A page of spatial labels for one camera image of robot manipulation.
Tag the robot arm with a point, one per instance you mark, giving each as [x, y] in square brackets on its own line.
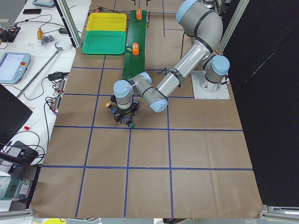
[205, 27]

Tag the black monitor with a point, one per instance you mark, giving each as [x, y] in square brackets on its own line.
[13, 115]

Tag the orange cylinder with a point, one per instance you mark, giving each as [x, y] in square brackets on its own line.
[139, 14]
[135, 49]

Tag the black power adapter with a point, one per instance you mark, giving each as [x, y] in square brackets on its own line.
[63, 31]

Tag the green conveyor belt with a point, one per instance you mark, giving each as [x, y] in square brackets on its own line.
[134, 60]

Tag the metal claw rod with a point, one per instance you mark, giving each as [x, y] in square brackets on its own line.
[58, 49]

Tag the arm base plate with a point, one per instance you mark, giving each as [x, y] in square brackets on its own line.
[203, 89]

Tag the blue teach pendant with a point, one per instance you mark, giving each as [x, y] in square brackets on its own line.
[13, 66]

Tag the green plastic tray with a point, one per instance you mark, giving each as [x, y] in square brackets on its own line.
[99, 42]

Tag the aluminium frame post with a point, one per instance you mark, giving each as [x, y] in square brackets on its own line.
[68, 22]

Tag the yellow plastic tray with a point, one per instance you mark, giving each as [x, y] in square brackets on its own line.
[107, 22]

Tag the black smartphone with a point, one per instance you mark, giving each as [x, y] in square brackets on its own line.
[32, 11]

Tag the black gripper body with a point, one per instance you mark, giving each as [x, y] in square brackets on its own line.
[122, 112]

